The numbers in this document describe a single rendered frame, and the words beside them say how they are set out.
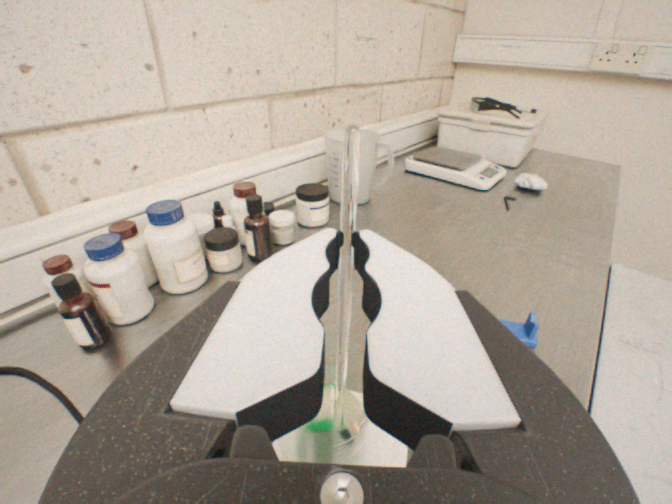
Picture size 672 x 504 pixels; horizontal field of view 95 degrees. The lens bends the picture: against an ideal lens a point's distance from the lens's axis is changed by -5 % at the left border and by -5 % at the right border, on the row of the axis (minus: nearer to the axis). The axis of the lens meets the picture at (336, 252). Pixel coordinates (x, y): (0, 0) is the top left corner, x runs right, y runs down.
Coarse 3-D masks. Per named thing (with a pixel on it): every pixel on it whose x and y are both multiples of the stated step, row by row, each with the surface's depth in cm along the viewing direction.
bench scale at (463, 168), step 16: (416, 160) 97; (432, 160) 93; (448, 160) 93; (464, 160) 93; (480, 160) 98; (432, 176) 93; (448, 176) 90; (464, 176) 87; (480, 176) 88; (496, 176) 90
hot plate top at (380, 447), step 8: (376, 432) 23; (384, 432) 23; (368, 440) 23; (376, 440) 23; (384, 440) 23; (392, 440) 23; (368, 448) 22; (376, 448) 22; (384, 448) 22; (392, 448) 22; (368, 456) 22; (376, 456) 22; (384, 456) 22; (392, 456) 22; (368, 464) 21; (376, 464) 21; (384, 464) 21
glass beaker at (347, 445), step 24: (336, 336) 20; (360, 360) 20; (360, 384) 21; (312, 432) 15; (336, 432) 16; (360, 432) 17; (288, 456) 18; (312, 456) 17; (336, 456) 17; (360, 456) 19
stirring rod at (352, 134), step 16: (352, 128) 10; (352, 144) 11; (352, 160) 11; (352, 176) 11; (352, 192) 12; (352, 208) 12; (352, 224) 12; (352, 240) 13; (352, 256) 13; (352, 272) 14; (336, 352) 16; (336, 368) 17; (336, 384) 17; (336, 400) 18; (336, 416) 19
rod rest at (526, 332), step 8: (504, 320) 44; (528, 320) 42; (512, 328) 42; (520, 328) 42; (528, 328) 41; (536, 328) 40; (520, 336) 41; (528, 336) 41; (536, 336) 41; (528, 344) 41; (536, 344) 40
